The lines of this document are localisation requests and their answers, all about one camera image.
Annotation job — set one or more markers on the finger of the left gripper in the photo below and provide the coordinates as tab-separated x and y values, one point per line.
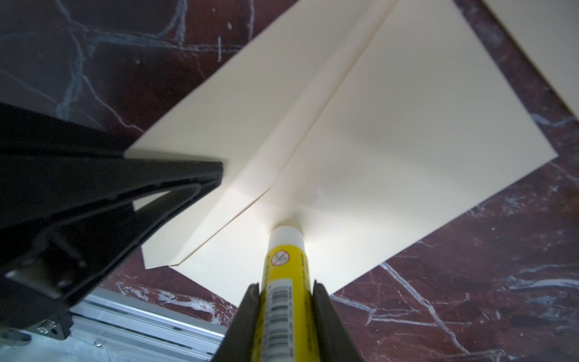
73	209

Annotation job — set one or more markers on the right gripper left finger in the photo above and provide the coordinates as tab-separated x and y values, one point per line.
238	342

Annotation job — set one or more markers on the yellow glue stick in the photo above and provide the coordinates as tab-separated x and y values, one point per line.
285	329

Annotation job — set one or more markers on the manila envelope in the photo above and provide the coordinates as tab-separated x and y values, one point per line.
547	33
367	125

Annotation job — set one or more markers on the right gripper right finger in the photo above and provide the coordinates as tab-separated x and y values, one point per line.
335	345

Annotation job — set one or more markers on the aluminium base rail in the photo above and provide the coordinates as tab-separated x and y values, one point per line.
110	327

